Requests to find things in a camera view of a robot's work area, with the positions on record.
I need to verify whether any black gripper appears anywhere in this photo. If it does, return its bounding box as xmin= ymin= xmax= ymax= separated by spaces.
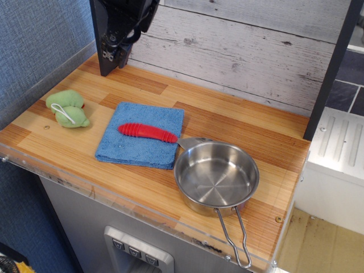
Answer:
xmin=101 ymin=1 xmax=159 ymax=68

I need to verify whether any clear acrylic edge guard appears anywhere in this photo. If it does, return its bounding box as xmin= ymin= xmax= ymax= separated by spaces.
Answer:
xmin=1 ymin=138 xmax=310 ymax=272

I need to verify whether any dark grey right post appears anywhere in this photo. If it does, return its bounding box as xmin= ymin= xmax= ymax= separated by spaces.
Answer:
xmin=303 ymin=0 xmax=363 ymax=141

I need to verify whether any red handled metal spoon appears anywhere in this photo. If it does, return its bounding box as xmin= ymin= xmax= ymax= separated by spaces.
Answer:
xmin=118 ymin=123 xmax=212 ymax=149

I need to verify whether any green plush toy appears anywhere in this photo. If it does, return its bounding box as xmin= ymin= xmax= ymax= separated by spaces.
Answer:
xmin=45 ymin=89 xmax=90 ymax=128

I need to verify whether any white ribbed appliance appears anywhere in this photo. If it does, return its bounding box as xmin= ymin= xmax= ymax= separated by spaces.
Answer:
xmin=295 ymin=107 xmax=363 ymax=233

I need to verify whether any blue cloth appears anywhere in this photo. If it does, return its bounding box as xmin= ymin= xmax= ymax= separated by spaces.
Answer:
xmin=95 ymin=102 xmax=184 ymax=169

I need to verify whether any dark grey left post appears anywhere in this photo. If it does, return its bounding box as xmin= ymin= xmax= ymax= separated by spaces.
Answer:
xmin=89 ymin=0 xmax=117 ymax=77

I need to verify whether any dark grey post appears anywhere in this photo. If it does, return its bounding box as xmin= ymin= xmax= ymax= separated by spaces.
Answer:
xmin=303 ymin=0 xmax=363 ymax=141
xmin=89 ymin=0 xmax=117 ymax=77

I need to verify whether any yellow black object corner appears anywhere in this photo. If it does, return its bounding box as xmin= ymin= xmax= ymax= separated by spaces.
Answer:
xmin=1 ymin=243 xmax=35 ymax=273

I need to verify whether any steel pan with wire handle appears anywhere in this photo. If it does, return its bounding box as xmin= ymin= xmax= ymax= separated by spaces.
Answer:
xmin=173 ymin=141 xmax=260 ymax=269

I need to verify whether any grey toy dispenser panel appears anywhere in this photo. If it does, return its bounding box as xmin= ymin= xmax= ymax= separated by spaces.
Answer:
xmin=104 ymin=226 xmax=175 ymax=272

